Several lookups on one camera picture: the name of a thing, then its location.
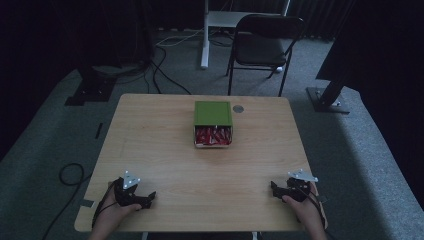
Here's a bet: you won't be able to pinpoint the pile of red snack packets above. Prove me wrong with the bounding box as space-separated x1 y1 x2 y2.
195 126 232 146

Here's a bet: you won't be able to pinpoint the black floor cables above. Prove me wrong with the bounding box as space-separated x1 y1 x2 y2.
114 42 193 96

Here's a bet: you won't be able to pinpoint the person's left hand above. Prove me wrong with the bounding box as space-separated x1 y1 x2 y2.
95 181 143 233

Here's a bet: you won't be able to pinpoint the black stand with base plate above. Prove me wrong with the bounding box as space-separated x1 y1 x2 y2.
64 64 118 107

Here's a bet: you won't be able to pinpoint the white floor cable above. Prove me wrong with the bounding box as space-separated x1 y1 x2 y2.
155 28 205 48

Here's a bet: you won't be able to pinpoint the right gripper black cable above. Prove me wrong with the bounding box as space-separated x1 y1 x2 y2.
298 186 327 229

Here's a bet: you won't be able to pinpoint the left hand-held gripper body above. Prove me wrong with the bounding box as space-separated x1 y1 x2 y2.
113 169 144 208

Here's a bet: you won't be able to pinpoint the white desk frame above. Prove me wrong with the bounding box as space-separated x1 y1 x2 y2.
200 0 292 70

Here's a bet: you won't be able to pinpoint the green drawer box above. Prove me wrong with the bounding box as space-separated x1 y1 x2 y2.
193 100 233 128

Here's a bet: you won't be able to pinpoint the person's right hand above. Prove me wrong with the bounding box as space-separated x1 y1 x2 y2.
281 182 322 233

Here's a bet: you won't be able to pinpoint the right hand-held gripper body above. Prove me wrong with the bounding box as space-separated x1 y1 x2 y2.
284 168 319 204

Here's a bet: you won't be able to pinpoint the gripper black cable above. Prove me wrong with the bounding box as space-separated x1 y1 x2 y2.
91 181 118 230
298 186 327 229

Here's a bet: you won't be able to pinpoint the black slanted stand with base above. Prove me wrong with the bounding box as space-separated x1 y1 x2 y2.
305 56 354 115

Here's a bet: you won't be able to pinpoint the black looped floor cable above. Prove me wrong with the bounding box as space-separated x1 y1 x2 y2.
41 162 94 240

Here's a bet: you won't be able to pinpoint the black folding chair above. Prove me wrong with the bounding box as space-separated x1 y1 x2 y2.
225 13 306 98

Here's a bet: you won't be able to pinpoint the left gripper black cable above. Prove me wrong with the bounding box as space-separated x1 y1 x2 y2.
91 181 118 230

